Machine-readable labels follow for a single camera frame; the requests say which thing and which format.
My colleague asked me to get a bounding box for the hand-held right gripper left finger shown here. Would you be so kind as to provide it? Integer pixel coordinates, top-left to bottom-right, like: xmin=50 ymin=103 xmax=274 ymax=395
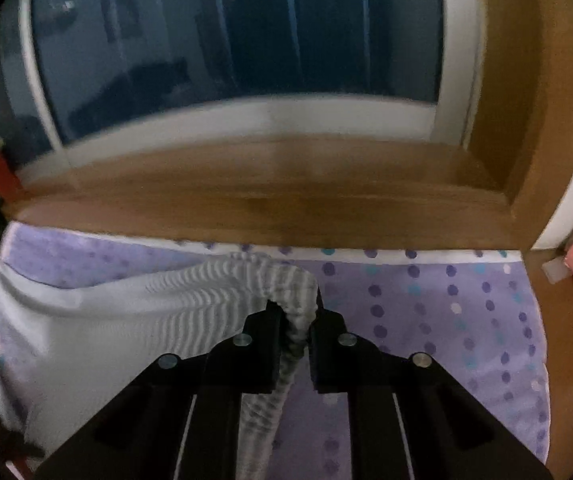
xmin=34 ymin=300 xmax=287 ymax=480

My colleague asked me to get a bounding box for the small white block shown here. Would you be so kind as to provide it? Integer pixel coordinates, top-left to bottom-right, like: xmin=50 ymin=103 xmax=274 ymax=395
xmin=541 ymin=257 xmax=569 ymax=281

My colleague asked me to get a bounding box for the window with white frame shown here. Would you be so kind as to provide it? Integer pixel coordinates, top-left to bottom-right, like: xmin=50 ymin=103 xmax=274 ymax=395
xmin=0 ymin=0 xmax=484 ymax=171

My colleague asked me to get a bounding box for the grey white striped garment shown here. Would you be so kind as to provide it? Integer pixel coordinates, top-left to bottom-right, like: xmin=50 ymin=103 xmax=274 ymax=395
xmin=0 ymin=252 xmax=319 ymax=480

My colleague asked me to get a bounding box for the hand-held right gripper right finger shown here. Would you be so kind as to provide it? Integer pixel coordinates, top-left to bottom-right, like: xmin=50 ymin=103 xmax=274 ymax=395
xmin=309 ymin=287 xmax=554 ymax=480

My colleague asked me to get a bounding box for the purple dotted heart print sheet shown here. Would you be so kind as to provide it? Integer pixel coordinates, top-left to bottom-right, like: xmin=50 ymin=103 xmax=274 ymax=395
xmin=0 ymin=222 xmax=552 ymax=480

